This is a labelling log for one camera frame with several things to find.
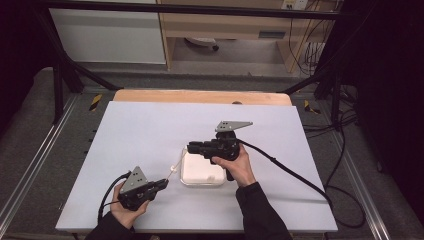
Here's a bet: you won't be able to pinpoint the light wooden table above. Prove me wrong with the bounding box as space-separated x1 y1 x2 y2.
113 89 293 107

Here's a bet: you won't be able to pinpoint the white cabinet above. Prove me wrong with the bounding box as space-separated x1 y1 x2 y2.
49 8 167 65

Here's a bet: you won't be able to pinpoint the white rectangular tray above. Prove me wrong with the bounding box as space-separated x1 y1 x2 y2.
179 146 228 187

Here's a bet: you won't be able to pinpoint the black metal stand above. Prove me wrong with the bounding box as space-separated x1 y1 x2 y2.
282 13 346 125
33 6 124 125

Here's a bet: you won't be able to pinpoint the black floor cables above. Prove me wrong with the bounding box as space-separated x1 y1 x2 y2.
301 84 368 188

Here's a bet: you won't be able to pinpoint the light wooden desk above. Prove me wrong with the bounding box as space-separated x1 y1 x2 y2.
156 0 338 74

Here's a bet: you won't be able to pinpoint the wooden cotton swab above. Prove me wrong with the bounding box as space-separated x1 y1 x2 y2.
165 151 188 183

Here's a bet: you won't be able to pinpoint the white power strip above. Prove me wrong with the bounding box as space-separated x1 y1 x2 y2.
281 0 309 10

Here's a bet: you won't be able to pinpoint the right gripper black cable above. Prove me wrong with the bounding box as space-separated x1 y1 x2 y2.
238 139 367 230

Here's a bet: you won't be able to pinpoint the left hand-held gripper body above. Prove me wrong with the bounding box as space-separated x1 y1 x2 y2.
117 165 160 212

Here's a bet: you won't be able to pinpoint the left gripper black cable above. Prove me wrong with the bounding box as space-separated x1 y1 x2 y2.
97 171 132 223

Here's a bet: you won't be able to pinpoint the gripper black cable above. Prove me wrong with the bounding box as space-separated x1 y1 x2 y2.
238 139 367 230
97 171 132 223

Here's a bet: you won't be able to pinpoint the person's left hand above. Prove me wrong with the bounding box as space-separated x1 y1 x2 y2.
110 182 151 230

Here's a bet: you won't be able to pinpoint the black metal crossbar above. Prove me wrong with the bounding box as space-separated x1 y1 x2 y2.
33 0 344 20

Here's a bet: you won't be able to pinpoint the aluminium rail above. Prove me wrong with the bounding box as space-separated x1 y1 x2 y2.
333 133 424 240
0 94 80 228

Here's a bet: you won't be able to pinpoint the hanging black cable bundle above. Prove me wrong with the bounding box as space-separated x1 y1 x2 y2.
288 0 338 77

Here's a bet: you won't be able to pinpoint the person's right hand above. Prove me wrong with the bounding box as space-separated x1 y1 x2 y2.
211 146 257 188

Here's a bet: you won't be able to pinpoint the chair base with caster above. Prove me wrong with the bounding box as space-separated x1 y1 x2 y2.
184 37 220 52

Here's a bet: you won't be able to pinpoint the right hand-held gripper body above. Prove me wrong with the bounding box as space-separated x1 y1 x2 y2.
203 121 253 182

